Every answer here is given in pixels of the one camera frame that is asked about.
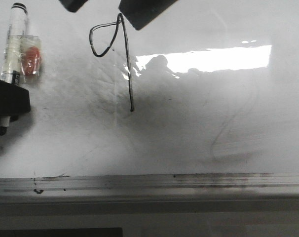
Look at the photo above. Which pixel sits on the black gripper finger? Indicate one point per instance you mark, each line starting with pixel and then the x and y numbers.
pixel 14 100
pixel 72 5
pixel 140 13

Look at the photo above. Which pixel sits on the red disc taped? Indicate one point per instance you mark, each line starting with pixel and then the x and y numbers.
pixel 30 56

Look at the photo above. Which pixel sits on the white whiteboard marker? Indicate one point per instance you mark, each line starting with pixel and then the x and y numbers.
pixel 11 68

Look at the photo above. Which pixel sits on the white whiteboard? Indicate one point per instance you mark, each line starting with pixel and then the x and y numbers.
pixel 206 119

